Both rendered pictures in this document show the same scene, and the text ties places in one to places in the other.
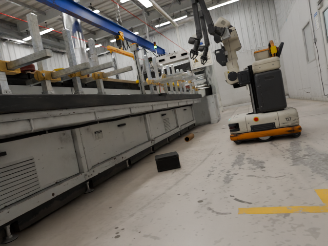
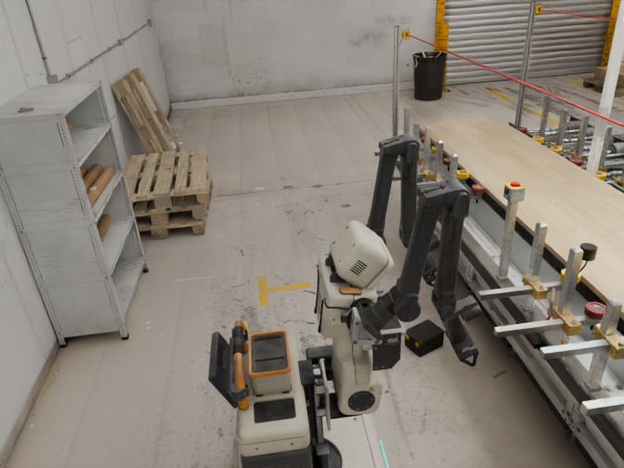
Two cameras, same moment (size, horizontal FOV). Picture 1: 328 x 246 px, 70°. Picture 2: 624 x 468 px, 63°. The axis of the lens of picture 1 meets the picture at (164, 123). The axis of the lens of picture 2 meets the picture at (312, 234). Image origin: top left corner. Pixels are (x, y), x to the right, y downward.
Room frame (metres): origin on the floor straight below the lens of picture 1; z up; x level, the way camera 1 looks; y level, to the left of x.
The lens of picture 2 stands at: (3.98, -1.65, 2.20)
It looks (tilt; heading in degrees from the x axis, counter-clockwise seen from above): 28 degrees down; 154
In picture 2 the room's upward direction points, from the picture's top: 4 degrees counter-clockwise
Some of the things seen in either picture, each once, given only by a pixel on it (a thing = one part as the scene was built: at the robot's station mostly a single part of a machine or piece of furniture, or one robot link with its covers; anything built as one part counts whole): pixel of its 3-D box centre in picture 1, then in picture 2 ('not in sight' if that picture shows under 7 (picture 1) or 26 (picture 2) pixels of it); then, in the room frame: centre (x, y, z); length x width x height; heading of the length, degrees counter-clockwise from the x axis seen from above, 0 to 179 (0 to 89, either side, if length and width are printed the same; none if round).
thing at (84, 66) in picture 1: (56, 75); (421, 175); (1.32, 0.53, 0.80); 0.43 x 0.03 x 0.04; 69
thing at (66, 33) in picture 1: (73, 66); (437, 175); (1.53, 0.50, 0.88); 0.04 x 0.04 x 0.48; 69
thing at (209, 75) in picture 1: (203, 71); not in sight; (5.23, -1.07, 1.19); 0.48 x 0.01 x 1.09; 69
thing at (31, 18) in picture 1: (40, 58); (426, 160); (1.29, 0.59, 0.90); 0.04 x 0.04 x 0.48; 69
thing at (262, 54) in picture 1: (261, 56); (269, 362); (2.58, -1.18, 0.87); 0.23 x 0.15 x 0.11; 159
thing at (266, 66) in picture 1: (263, 83); (282, 415); (2.58, -1.16, 0.59); 0.55 x 0.34 x 0.83; 159
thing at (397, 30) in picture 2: not in sight; (400, 91); (0.55, 0.91, 1.20); 0.15 x 0.12 x 1.00; 159
